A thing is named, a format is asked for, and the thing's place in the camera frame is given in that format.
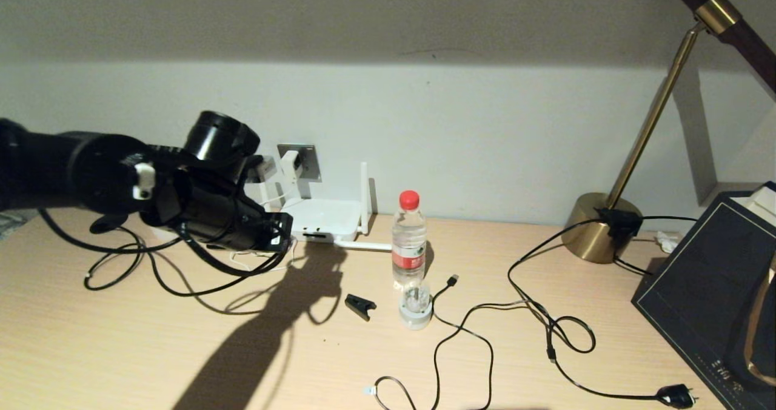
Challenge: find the black ethernet cable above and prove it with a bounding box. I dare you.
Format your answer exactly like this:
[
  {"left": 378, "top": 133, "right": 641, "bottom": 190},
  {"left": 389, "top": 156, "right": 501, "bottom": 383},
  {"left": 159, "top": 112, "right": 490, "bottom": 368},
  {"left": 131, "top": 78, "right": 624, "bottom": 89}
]
[{"left": 84, "top": 225, "right": 292, "bottom": 298}]

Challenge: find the white wifi router with antennas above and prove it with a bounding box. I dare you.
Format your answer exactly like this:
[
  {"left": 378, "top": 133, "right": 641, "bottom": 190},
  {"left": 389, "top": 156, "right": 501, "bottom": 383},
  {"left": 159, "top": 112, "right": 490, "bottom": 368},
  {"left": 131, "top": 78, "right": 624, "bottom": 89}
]
[{"left": 242, "top": 163, "right": 393, "bottom": 253}]

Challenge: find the black left camera cable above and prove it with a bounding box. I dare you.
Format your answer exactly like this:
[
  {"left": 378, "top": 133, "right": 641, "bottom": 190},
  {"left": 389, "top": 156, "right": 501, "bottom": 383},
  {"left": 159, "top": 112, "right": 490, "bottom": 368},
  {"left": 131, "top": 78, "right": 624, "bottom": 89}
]
[{"left": 39, "top": 209, "right": 182, "bottom": 254}]

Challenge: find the clear water bottle red cap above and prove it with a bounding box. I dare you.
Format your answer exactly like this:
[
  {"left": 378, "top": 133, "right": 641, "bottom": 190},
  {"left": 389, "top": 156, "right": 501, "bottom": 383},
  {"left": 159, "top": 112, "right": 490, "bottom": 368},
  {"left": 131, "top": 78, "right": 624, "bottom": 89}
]
[{"left": 391, "top": 190, "right": 428, "bottom": 291}]

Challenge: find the patterned fabric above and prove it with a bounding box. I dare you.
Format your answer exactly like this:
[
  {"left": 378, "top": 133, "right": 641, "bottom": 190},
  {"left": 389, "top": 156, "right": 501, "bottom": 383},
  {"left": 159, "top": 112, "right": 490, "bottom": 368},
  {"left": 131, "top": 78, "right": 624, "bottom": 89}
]
[{"left": 0, "top": 212, "right": 28, "bottom": 241}]

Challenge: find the grey wall power socket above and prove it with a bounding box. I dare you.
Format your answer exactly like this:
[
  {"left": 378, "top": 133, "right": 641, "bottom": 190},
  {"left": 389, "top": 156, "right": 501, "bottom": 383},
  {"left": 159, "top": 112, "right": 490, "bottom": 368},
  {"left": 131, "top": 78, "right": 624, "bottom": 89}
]
[{"left": 277, "top": 144, "right": 320, "bottom": 181}]

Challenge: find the black lamp power cord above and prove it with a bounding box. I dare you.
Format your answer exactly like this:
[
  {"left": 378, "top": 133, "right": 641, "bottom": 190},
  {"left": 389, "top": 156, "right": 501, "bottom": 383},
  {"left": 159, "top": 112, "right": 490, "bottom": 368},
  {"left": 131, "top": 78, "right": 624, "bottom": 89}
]
[{"left": 508, "top": 216, "right": 698, "bottom": 409}]

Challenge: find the black USB cable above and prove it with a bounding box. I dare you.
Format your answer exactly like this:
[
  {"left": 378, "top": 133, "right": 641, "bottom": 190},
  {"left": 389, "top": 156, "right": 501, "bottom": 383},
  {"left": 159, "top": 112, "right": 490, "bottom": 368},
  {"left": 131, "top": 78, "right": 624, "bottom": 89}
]
[{"left": 432, "top": 275, "right": 596, "bottom": 410}]

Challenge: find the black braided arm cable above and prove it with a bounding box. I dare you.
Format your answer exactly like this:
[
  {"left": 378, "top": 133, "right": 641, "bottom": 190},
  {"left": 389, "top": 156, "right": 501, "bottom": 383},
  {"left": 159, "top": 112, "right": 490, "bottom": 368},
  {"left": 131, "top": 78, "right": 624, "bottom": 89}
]
[{"left": 179, "top": 234, "right": 287, "bottom": 278}]

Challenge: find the white plastic mounting bracket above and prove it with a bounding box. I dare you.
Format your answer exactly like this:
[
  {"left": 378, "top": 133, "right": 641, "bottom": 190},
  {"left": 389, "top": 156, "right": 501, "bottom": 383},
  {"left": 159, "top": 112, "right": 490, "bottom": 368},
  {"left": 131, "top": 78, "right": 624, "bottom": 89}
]
[{"left": 133, "top": 163, "right": 156, "bottom": 200}]

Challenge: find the dark blue gift bag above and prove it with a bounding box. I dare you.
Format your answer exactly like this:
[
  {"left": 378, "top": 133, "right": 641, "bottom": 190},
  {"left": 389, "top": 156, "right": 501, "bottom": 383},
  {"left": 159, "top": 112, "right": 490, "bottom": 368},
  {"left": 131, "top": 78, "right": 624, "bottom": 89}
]
[{"left": 630, "top": 183, "right": 776, "bottom": 410}]

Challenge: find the white power adapter with cord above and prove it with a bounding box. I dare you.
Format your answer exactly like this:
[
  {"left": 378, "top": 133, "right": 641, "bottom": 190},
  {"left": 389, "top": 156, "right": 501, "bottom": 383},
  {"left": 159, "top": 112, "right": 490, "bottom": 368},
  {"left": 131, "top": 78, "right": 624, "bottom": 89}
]
[{"left": 230, "top": 151, "right": 305, "bottom": 271}]

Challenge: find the small black plastic clip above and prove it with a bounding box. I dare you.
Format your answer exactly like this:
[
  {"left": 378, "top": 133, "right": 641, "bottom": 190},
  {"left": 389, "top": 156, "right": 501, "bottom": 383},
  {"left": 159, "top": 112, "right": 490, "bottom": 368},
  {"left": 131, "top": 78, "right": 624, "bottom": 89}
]
[{"left": 344, "top": 294, "right": 378, "bottom": 322}]

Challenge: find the white box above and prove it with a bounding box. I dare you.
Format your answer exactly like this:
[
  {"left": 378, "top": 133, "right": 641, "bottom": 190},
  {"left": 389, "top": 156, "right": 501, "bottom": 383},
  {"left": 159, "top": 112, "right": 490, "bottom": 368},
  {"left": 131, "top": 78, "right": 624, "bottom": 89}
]
[{"left": 731, "top": 187, "right": 776, "bottom": 232}]

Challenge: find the small white clear-dome humidifier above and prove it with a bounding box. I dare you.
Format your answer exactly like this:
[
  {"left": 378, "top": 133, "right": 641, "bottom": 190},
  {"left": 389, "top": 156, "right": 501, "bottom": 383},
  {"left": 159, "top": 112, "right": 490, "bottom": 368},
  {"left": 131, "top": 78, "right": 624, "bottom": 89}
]
[{"left": 398, "top": 278, "right": 433, "bottom": 331}]

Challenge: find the brass desk lamp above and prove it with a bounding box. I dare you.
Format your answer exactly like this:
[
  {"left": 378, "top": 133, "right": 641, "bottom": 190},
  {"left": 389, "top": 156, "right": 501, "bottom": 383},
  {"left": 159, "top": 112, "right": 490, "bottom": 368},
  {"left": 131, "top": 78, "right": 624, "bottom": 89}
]
[{"left": 561, "top": 0, "right": 776, "bottom": 265}]

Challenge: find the black block on lamp base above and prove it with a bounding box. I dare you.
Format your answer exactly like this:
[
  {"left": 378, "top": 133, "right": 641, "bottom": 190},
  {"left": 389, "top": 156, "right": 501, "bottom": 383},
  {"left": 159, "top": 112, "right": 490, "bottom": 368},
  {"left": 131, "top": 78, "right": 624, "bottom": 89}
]
[{"left": 597, "top": 209, "right": 643, "bottom": 241}]

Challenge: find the black cable with white tag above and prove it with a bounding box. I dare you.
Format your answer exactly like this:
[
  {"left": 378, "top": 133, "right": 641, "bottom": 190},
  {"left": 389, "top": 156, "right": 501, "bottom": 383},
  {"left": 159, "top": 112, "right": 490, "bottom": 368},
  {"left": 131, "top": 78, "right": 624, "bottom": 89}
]
[{"left": 364, "top": 375, "right": 419, "bottom": 410}]

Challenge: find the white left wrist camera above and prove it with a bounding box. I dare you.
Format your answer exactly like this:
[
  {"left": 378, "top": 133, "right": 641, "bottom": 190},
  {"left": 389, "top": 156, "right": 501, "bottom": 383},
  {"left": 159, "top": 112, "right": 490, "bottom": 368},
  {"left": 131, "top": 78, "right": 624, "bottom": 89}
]
[{"left": 252, "top": 155, "right": 275, "bottom": 185}]

